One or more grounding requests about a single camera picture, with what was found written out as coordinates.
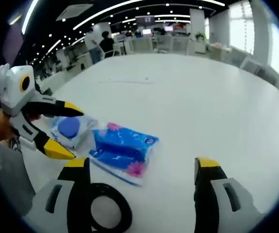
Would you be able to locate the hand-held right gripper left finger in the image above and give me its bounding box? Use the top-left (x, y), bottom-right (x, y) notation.
top-left (25, 157), bottom-right (93, 233)

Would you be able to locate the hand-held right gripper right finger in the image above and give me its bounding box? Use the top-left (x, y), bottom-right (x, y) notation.
top-left (194, 156), bottom-right (263, 233)

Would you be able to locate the clear bag with blue pouch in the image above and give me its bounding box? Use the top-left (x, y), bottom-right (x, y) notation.
top-left (50, 115), bottom-right (98, 150)

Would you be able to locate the black cable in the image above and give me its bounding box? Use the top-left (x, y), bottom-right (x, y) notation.
top-left (89, 182), bottom-right (133, 233)

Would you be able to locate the blue tissue packet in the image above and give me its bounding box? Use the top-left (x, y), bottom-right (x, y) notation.
top-left (88, 122), bottom-right (160, 187)

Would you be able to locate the grey mesh office chair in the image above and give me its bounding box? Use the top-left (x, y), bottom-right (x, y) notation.
top-left (0, 143), bottom-right (37, 216)

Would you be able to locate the white table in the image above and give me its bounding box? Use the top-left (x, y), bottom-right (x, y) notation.
top-left (22, 53), bottom-right (279, 233)

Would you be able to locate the curved ceiling light strip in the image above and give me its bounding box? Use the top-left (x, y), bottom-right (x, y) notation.
top-left (72, 0), bottom-right (227, 31)

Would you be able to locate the potted green plant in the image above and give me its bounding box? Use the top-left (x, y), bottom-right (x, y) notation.
top-left (195, 31), bottom-right (207, 42)

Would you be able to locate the large office window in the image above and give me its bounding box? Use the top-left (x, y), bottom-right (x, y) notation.
top-left (229, 0), bottom-right (279, 81)

